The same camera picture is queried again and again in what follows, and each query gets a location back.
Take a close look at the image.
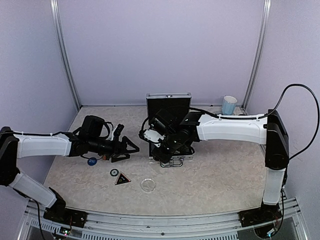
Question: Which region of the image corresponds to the front aluminium rail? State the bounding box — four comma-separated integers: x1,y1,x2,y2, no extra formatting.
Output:
18,209,305,240

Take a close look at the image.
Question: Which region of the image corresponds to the blue small blind button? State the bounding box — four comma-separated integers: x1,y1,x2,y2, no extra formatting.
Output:
87,157,98,166

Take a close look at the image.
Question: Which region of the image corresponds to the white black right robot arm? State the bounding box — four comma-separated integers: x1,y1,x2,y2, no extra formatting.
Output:
139,107,290,227

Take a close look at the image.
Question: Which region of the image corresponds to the black triangular dealer button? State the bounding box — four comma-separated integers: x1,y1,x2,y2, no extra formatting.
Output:
115,172,131,186

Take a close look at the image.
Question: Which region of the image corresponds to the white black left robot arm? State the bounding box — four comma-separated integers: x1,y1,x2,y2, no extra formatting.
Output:
0,115,140,228

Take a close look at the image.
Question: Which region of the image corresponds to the aluminium poker case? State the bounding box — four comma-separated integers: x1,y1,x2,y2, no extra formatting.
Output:
146,92,194,168

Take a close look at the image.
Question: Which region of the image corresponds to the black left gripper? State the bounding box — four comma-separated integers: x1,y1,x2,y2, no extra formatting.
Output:
88,135,140,163

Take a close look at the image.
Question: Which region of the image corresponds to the right aluminium frame post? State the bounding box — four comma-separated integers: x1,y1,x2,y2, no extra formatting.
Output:
241,0,272,112

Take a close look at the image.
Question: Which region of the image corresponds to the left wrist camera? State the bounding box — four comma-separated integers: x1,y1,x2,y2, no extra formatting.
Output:
108,123,125,141

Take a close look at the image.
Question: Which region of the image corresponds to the light blue ribbed cup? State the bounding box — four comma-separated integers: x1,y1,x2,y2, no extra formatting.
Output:
221,95,238,116

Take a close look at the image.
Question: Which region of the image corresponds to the clear round plastic lid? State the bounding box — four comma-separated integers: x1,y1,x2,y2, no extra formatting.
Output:
140,178,156,193

